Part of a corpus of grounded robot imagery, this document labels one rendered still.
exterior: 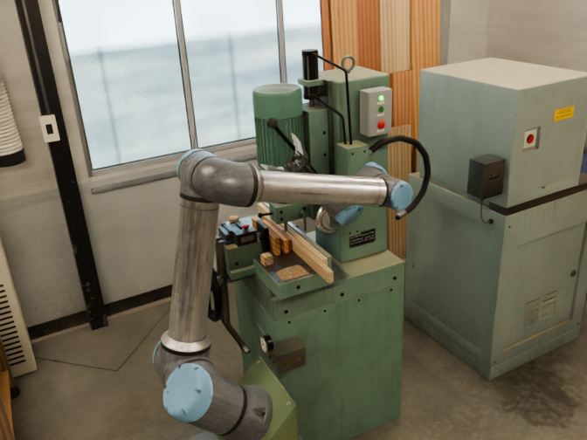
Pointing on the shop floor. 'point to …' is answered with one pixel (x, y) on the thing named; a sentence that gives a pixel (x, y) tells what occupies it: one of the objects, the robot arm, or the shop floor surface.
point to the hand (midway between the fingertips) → (275, 148)
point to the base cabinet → (335, 360)
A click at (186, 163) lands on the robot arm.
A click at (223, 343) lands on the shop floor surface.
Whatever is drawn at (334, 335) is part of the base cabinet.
